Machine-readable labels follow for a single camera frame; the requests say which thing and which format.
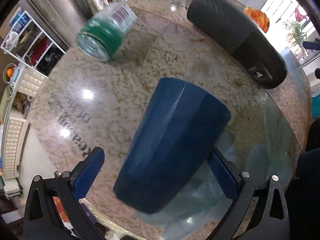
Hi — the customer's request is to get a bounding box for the black thermos bottle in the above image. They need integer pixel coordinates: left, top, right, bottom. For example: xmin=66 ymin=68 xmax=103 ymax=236
xmin=187 ymin=0 xmax=287 ymax=89

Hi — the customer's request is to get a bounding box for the white wire shelf rack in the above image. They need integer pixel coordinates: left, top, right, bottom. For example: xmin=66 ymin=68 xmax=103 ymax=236
xmin=1 ymin=8 xmax=66 ymax=76

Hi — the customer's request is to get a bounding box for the blue cup yellow inside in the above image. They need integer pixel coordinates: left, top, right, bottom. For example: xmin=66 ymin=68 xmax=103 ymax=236
xmin=113 ymin=77 xmax=231 ymax=214

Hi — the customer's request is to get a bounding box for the green label glass jar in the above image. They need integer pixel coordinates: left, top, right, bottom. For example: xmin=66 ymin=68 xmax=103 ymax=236
xmin=76 ymin=2 xmax=137 ymax=62

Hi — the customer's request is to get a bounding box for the white tufted bench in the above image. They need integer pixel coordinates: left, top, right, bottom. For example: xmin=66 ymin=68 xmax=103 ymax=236
xmin=1 ymin=63 xmax=47 ymax=179

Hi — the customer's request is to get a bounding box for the orange plastic jar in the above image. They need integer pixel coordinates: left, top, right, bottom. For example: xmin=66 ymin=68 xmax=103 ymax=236
xmin=244 ymin=7 xmax=270 ymax=33

